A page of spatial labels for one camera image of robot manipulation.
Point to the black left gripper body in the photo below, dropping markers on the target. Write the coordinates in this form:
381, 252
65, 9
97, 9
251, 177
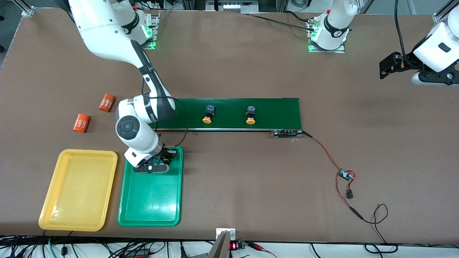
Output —
409, 63

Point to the yellow mushroom push button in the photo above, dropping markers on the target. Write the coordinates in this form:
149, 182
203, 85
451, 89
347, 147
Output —
208, 114
251, 114

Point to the orange cylinder white print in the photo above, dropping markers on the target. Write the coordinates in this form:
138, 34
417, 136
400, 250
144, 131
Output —
81, 123
106, 103

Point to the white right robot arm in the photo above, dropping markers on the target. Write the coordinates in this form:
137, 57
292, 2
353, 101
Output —
104, 32

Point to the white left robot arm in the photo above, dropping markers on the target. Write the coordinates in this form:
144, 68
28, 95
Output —
333, 21

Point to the green plastic tray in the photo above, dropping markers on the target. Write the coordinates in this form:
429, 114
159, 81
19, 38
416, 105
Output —
150, 197

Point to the green conveyor belt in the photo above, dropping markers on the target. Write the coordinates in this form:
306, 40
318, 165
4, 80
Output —
233, 107

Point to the yellow plastic tray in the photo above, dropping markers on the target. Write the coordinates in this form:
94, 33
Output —
77, 190

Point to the red digit display module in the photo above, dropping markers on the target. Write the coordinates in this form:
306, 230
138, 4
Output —
233, 246

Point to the small controller circuit board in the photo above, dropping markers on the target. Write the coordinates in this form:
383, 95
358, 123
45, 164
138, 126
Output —
346, 175

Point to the red clip lead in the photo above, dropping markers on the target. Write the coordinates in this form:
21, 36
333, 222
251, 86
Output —
259, 246

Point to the small black plug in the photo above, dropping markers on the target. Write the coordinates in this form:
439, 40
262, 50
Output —
349, 194

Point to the white electrical device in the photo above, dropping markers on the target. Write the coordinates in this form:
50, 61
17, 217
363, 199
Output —
233, 5

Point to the aluminium frame corner profile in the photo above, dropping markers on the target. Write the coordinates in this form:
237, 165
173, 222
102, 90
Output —
438, 18
28, 11

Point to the metal camera pole bracket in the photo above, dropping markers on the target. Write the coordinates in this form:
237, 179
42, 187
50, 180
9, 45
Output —
222, 247

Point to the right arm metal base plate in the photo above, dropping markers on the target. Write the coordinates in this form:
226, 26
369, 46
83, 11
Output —
156, 36

